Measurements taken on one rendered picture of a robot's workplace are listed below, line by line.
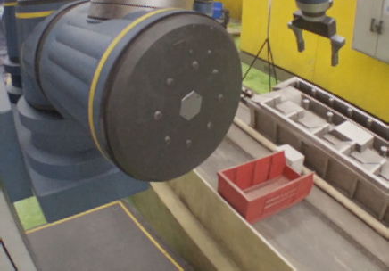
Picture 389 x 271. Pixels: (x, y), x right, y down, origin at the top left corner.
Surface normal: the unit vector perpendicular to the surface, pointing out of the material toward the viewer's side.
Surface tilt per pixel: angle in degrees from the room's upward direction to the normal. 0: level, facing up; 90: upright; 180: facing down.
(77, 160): 23
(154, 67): 86
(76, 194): 90
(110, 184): 90
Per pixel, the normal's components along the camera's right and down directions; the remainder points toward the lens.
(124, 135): 0.62, 0.38
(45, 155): -0.07, -0.66
